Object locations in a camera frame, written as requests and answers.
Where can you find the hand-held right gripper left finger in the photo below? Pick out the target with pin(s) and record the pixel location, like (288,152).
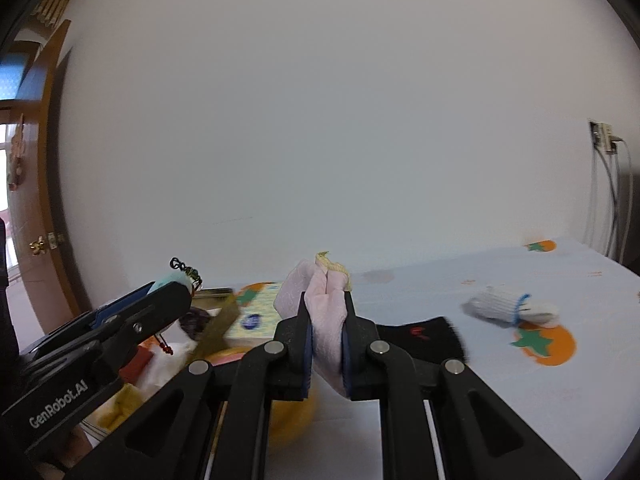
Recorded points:
(292,360)

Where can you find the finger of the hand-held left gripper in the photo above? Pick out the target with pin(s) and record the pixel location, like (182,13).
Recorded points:
(125,302)
(150,315)

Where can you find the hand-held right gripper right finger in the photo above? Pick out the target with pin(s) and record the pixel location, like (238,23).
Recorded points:
(357,360)

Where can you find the teal plush charm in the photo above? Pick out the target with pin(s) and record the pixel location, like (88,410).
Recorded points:
(167,280)

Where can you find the pink sock with yellow trim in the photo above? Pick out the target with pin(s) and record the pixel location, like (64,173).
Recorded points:
(325,320)

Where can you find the gold rimmed metal tray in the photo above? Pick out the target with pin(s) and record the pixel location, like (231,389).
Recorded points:
(220,330)

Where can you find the dark purple cloth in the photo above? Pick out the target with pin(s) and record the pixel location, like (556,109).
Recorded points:
(195,321)

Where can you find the red folded cloth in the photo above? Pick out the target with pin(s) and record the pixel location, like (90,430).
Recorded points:
(135,367)

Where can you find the patterned tissue pack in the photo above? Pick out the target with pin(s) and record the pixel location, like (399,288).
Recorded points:
(255,320)

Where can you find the yellow bowl with pink lid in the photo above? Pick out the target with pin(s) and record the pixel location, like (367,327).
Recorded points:
(290,417)

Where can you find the yellow cloth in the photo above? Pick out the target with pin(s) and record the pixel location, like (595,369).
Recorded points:
(120,404)

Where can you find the black sock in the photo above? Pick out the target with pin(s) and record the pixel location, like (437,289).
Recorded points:
(430,335)

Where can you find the brass door latch plate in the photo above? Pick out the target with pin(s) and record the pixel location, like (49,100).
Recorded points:
(56,240)

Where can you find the brass door knob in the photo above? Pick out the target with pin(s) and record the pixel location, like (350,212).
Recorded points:
(38,246)

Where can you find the persimmon print tablecloth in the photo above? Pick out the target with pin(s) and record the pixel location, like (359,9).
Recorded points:
(450,280)

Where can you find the brown wooden door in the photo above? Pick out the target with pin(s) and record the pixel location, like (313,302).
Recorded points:
(45,185)

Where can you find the rolled white sock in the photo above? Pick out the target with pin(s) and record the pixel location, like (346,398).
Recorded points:
(500,302)

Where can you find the door transom window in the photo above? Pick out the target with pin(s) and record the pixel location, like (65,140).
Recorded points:
(15,77)

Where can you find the yellow fringed door hanging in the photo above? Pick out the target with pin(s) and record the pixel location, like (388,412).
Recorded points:
(50,9)

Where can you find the white wall socket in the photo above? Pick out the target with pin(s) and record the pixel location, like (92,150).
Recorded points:
(603,136)

